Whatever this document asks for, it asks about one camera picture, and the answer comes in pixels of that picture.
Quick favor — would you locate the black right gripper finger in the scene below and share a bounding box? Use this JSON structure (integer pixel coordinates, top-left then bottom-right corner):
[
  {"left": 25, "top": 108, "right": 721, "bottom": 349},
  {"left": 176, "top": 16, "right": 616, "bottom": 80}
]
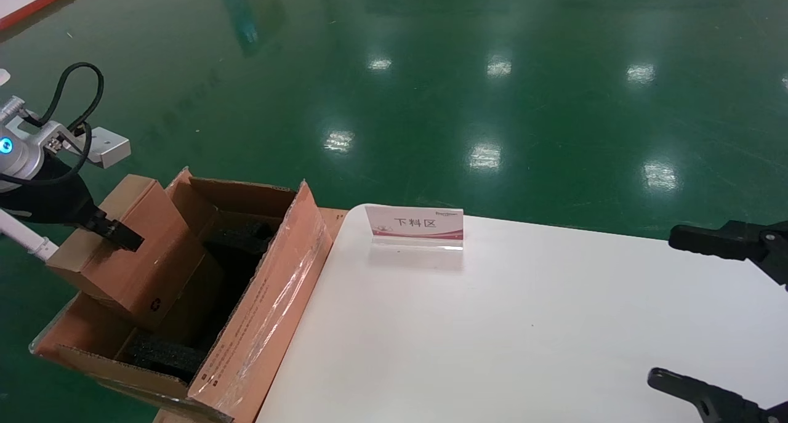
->
[
  {"left": 648, "top": 368, "right": 788, "bottom": 423},
  {"left": 669, "top": 220, "right": 788, "bottom": 288}
]

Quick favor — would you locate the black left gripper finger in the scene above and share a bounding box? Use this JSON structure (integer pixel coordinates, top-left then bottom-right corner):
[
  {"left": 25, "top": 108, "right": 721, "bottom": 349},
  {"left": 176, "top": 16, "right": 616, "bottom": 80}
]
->
[{"left": 85, "top": 207, "right": 146, "bottom": 252}]

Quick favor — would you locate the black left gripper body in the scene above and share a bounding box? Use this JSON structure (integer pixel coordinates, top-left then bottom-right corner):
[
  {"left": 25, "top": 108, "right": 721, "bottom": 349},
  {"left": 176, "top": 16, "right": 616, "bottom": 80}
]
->
[{"left": 0, "top": 163, "right": 100, "bottom": 228}]

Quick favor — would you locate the small cardboard box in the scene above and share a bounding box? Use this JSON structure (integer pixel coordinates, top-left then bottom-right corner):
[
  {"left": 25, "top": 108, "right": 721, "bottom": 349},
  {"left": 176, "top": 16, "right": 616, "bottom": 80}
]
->
[{"left": 45, "top": 174, "right": 210, "bottom": 332}]

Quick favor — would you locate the large open cardboard box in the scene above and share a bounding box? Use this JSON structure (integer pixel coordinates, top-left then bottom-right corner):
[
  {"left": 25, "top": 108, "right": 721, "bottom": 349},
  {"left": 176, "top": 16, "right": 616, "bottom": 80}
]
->
[{"left": 29, "top": 167, "right": 336, "bottom": 423}]

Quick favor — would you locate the white pole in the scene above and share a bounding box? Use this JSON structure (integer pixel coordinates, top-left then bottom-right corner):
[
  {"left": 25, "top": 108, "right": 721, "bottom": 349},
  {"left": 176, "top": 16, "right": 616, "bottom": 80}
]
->
[{"left": 0, "top": 209, "right": 60, "bottom": 262}]

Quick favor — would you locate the acrylic sign with red card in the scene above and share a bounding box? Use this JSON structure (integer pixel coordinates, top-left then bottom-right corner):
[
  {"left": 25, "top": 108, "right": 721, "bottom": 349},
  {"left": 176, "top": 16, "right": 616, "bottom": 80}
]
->
[{"left": 364, "top": 205, "right": 464, "bottom": 251}]

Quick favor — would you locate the black looped cable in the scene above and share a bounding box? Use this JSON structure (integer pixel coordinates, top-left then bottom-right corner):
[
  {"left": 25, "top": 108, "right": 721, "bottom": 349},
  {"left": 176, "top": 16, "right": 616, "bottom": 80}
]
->
[{"left": 40, "top": 63, "right": 105, "bottom": 134}]

